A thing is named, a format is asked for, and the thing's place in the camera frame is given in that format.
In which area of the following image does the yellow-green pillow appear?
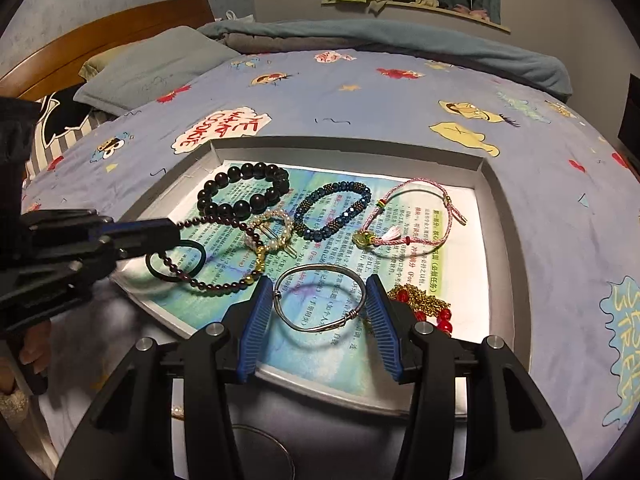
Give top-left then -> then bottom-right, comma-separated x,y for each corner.
80,47 -> 131,81

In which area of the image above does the pink cord bracelet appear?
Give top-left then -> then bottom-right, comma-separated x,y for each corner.
352,177 -> 468,251

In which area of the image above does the pink cloth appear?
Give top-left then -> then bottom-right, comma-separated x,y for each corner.
452,4 -> 491,21

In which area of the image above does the white pearl bracelet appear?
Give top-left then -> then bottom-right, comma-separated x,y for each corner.
245,210 -> 297,266

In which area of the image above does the grey blanket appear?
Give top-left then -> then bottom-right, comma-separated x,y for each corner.
222,31 -> 361,56

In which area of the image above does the black hair tie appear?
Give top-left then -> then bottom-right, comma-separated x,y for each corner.
145,240 -> 207,282

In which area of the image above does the green printed paper sheet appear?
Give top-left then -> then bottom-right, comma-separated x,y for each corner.
145,160 -> 488,411

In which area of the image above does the large black bead bracelet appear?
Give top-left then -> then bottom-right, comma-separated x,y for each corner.
196,161 -> 291,218

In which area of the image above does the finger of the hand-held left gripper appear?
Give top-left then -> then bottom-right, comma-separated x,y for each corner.
0,247 -> 127,322
20,208 -> 182,262

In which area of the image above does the dark red small-bead bracelet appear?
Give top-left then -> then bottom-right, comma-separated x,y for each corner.
160,212 -> 268,292

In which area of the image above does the teal blanket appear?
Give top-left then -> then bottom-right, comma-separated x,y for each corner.
197,19 -> 573,103

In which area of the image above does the red bead gold necklace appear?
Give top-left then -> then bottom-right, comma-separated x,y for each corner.
367,282 -> 456,337

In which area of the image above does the grey pillow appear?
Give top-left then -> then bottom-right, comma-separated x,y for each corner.
74,25 -> 243,116

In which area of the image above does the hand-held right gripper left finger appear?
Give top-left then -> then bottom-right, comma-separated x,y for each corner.
54,275 -> 275,480

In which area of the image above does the window sill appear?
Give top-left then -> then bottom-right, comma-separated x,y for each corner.
321,0 -> 512,35

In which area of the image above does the grey cardboard box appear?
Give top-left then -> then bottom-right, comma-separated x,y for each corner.
116,135 -> 516,418

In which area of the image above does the striped black white pillow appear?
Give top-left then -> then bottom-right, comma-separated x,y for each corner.
22,92 -> 111,186

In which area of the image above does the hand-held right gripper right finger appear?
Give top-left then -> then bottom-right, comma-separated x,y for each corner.
365,275 -> 588,480

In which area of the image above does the person's left hand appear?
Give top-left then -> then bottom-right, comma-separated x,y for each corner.
0,319 -> 53,397

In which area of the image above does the wooden headboard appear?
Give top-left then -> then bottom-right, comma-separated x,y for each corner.
0,0 -> 216,103

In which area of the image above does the blue bead bracelet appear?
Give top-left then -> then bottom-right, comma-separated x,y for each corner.
292,181 -> 373,241

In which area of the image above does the black television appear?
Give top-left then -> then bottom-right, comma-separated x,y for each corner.
617,74 -> 640,156

